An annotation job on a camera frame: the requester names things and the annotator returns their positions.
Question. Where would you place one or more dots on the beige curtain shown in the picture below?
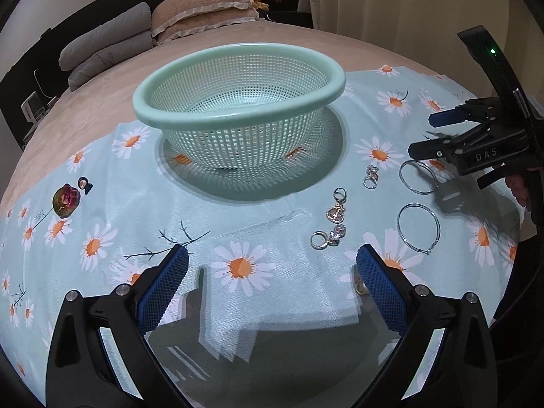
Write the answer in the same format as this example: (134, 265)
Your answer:
(382, 8)

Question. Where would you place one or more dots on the large silver hoop earring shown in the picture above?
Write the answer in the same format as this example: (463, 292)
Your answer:
(400, 225)
(403, 178)

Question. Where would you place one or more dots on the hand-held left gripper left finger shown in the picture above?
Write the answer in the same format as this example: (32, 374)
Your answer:
(168, 278)

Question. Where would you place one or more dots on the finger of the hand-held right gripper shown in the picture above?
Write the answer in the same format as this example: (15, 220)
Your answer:
(433, 148)
(444, 117)

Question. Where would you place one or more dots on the red green flower brooch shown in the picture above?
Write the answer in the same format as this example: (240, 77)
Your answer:
(66, 199)

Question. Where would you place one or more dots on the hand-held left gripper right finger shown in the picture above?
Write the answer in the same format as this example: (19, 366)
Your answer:
(378, 282)

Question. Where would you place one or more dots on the pink bed blanket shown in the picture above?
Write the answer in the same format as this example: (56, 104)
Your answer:
(106, 93)

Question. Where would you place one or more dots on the grey pillow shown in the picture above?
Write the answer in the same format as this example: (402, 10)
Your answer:
(114, 57)
(106, 29)

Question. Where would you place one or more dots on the silver hoop crystal drop earring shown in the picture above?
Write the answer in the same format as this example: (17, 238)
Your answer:
(335, 234)

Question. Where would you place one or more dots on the person's right hand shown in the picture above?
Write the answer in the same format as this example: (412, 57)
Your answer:
(517, 189)

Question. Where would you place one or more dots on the small black figure pin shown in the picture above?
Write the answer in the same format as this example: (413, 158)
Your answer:
(85, 185)

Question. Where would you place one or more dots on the white bedside device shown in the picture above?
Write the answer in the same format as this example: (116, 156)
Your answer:
(36, 108)

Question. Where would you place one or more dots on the pink ruffled pillow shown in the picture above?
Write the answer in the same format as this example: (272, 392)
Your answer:
(212, 23)
(195, 2)

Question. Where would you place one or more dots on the daisy printed blue cloth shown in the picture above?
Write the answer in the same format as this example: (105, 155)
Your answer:
(127, 204)

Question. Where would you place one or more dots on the yellow plush toy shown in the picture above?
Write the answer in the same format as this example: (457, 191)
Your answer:
(258, 2)

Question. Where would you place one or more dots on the small gold earring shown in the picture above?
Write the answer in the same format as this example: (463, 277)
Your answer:
(361, 287)

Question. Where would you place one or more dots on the green plastic mesh basket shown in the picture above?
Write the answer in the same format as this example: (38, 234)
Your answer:
(238, 106)

